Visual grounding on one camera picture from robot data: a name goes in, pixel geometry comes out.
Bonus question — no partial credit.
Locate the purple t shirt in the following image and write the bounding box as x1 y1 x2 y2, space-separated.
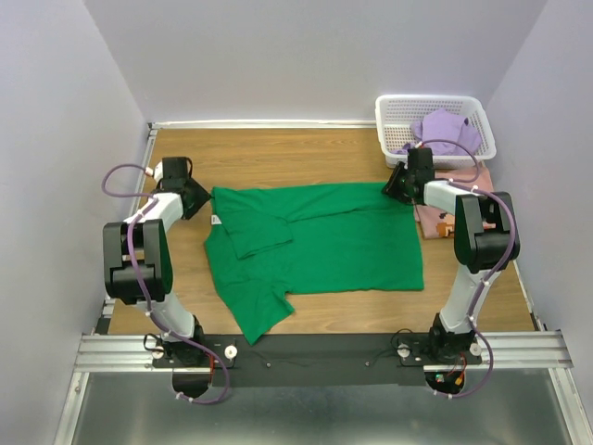
410 108 482 156

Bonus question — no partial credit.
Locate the white plastic basket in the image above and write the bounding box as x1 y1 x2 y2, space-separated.
375 95 497 170

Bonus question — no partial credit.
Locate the green t shirt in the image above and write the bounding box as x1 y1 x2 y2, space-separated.
205 183 424 345

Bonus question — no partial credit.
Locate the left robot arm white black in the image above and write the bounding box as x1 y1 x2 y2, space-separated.
101 157 215 367

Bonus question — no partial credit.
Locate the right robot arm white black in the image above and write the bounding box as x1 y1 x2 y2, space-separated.
383 143 520 366

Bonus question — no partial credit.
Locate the folded pink t shirt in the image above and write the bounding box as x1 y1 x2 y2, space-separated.
414 165 494 239

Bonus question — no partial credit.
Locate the black base mat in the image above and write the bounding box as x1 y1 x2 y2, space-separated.
143 329 483 394

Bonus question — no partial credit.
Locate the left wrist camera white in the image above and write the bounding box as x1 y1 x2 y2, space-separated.
144 162 163 183

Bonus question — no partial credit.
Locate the aluminium left rail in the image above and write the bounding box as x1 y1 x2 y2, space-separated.
95 122 158 335

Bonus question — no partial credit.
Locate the aluminium rail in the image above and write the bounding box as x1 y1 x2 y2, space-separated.
74 331 573 373
95 122 158 335
148 119 376 131

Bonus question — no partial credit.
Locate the aluminium back rail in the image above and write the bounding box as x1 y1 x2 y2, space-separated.
148 119 376 131

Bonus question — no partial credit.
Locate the aluminium front rail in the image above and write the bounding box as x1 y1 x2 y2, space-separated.
74 331 573 373

